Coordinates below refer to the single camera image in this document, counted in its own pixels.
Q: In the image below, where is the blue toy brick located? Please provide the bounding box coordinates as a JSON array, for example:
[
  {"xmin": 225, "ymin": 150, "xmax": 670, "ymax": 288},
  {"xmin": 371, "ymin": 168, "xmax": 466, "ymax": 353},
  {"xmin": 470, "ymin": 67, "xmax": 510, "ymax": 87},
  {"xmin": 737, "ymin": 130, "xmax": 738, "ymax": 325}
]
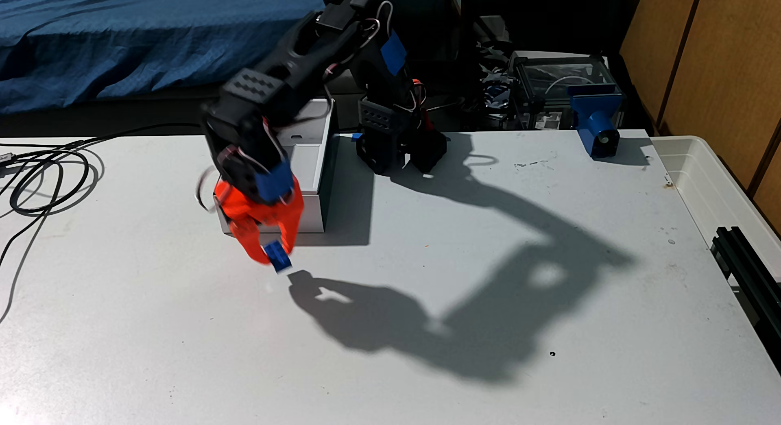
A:
[{"xmin": 263, "ymin": 240, "xmax": 293, "ymax": 274}]

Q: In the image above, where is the white cardboard box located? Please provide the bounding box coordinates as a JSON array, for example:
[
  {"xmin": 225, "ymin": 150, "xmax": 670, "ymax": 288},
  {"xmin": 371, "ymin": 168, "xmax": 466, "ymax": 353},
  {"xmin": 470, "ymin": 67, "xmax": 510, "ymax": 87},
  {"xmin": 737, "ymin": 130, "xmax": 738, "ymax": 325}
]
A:
[{"xmin": 214, "ymin": 98, "xmax": 338, "ymax": 234}]

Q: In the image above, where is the blue bed cover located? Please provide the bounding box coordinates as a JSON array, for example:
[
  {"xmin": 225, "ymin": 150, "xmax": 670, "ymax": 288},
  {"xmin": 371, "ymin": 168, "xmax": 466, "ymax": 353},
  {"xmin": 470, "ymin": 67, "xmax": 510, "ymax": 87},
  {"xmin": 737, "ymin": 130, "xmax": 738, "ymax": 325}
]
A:
[{"xmin": 0, "ymin": 0, "xmax": 333, "ymax": 116}]

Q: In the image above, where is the white plastic bin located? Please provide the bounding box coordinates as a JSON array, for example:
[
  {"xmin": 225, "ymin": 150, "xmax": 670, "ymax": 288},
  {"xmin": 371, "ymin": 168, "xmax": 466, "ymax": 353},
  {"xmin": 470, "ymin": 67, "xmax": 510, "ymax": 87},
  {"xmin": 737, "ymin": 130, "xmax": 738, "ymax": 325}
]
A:
[{"xmin": 650, "ymin": 135, "xmax": 781, "ymax": 273}]

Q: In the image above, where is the brown wooden cabinet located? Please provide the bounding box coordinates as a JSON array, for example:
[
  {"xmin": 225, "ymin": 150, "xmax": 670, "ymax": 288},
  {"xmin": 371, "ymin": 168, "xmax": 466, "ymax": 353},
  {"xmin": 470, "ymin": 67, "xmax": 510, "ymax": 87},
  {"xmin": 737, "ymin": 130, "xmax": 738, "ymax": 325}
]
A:
[{"xmin": 619, "ymin": 0, "xmax": 781, "ymax": 233}]

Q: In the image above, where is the black cable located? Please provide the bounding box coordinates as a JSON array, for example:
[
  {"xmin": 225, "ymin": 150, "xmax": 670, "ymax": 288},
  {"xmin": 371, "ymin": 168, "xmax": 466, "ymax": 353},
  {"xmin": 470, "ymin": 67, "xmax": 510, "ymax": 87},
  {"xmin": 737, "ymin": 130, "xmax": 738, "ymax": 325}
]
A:
[{"xmin": 0, "ymin": 123, "xmax": 208, "ymax": 323}]

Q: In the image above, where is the clear plastic enclosure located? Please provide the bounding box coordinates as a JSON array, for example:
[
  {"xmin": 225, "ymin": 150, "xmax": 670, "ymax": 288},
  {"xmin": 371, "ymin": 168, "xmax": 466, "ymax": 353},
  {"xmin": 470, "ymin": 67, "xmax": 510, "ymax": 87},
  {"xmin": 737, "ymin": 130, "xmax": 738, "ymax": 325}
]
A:
[{"xmin": 509, "ymin": 52, "xmax": 617, "ymax": 131}]

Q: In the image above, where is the blue printed clamp mount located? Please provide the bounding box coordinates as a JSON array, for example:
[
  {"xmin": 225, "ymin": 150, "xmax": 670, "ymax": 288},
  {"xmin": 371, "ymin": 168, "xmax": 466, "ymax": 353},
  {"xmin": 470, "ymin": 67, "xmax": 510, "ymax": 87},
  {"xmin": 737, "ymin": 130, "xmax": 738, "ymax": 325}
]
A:
[{"xmin": 569, "ymin": 86, "xmax": 624, "ymax": 159}]

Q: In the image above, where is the black aluminium rail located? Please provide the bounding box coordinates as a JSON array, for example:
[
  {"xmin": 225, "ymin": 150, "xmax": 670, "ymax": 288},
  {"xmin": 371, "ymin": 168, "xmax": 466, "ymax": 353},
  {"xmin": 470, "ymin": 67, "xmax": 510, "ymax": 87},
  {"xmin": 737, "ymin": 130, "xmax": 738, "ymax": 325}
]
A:
[{"xmin": 711, "ymin": 227, "xmax": 781, "ymax": 372}]

